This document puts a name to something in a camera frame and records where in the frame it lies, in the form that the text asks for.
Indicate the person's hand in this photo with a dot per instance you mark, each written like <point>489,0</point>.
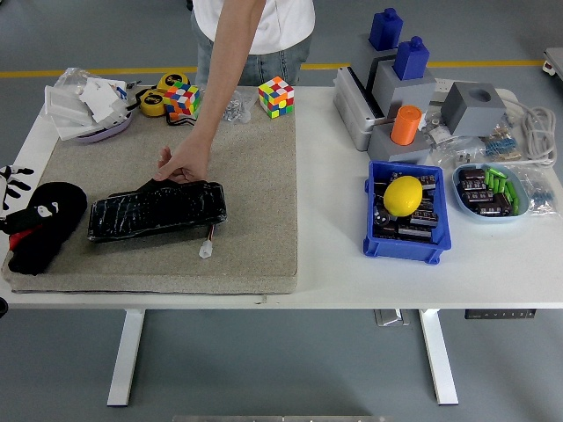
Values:
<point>189,162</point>

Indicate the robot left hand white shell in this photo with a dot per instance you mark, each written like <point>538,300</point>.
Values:
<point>44,211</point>

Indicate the black rag with red patch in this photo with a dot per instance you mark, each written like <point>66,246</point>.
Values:
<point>57,239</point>

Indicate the person's forearm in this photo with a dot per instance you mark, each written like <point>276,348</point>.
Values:
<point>226,66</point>

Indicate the black table control panel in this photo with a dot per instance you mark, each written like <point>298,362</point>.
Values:
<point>500,314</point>

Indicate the stickerless Rubik's cube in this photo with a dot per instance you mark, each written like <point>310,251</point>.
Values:
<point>182,100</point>

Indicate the grey-brown mat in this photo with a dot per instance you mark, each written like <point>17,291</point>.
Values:
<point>255,176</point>

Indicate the yellow tape measure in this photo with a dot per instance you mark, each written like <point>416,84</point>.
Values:
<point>152,104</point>
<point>172,81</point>

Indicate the clear bag of screws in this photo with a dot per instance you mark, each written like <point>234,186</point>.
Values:
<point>239,109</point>

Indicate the purple tray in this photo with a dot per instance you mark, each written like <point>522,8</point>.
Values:
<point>107,131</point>

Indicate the white-faced Rubik's cube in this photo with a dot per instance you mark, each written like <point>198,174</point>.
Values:
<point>275,97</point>

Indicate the clear plastic bag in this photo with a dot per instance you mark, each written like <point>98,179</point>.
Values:
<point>72,78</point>

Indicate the white table leg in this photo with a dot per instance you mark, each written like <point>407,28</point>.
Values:
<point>125,356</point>
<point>437,356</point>

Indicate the person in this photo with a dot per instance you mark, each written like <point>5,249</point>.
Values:
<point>286,26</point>

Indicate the grey block with round socket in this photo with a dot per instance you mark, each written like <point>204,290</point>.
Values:
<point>382,149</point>

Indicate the yellow lemon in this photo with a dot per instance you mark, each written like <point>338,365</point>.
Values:
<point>402,195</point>

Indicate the orange cylinder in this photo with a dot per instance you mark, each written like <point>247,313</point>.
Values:
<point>405,125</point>

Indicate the blue peg block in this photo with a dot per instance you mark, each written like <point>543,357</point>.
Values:
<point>386,28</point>
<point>411,59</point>

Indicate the clear bag of small parts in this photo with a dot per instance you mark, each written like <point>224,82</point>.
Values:
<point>448,147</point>

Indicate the blue plastic bin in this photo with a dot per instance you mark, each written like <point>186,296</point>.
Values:
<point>443,228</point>

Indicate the white power strip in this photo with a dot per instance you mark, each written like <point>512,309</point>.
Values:
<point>444,90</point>

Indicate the light blue dish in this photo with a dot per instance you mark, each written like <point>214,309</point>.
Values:
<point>459,200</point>

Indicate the grey block with empty hole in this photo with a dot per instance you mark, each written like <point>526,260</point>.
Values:
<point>466,114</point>

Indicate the green battery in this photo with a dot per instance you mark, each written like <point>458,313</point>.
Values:
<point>493,184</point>
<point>497,169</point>
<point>512,198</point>

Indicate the bag of blue resistors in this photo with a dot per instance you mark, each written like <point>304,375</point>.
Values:
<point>501,145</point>
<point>541,193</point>

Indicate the grey electrical enclosure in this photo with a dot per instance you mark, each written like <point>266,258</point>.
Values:
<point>349,110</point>

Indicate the metal bracket under table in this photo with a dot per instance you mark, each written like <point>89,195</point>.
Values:
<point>391,317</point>

